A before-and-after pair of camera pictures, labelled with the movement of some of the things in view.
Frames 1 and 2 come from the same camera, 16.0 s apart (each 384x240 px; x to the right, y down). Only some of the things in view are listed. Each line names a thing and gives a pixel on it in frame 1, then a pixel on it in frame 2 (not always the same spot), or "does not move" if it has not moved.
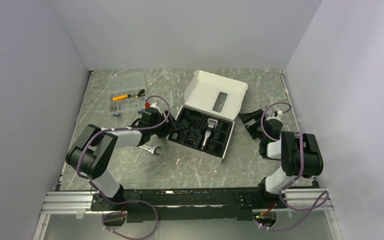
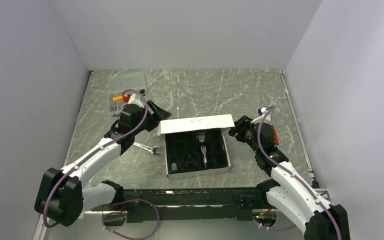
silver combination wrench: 152,149 does not move
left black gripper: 170,127 → 160,113
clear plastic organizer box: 127,92 does not move
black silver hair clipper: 211,125 → 203,149
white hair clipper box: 204,124 → 196,146
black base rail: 167,205 does not move
